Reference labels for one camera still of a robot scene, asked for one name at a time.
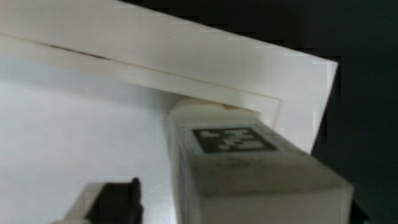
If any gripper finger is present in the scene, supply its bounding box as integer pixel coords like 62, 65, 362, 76
55, 178, 143, 224

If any white leg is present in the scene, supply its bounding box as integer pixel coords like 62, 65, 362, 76
167, 98, 353, 224

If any white square table top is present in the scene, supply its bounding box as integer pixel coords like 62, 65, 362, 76
0, 33, 286, 224

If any white U-shaped fence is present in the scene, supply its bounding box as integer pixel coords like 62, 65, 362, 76
0, 0, 337, 151

